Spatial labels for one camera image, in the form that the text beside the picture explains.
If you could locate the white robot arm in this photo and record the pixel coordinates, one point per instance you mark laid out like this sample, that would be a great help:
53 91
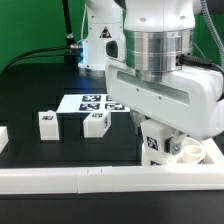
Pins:
144 49

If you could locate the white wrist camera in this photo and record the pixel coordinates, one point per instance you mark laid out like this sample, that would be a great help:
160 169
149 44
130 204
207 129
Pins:
116 49

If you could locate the white front fence bar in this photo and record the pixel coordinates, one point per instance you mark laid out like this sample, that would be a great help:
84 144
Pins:
110 179

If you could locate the white round stool seat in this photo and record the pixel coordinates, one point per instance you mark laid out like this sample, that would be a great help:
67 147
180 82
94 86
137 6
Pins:
192 152

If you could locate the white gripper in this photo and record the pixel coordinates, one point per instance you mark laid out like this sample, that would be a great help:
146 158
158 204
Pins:
187 100

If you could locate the white marker tag sheet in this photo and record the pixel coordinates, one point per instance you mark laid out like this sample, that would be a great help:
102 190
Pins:
85 103

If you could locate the white left fence bar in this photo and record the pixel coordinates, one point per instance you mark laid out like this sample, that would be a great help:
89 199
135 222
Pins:
3 137

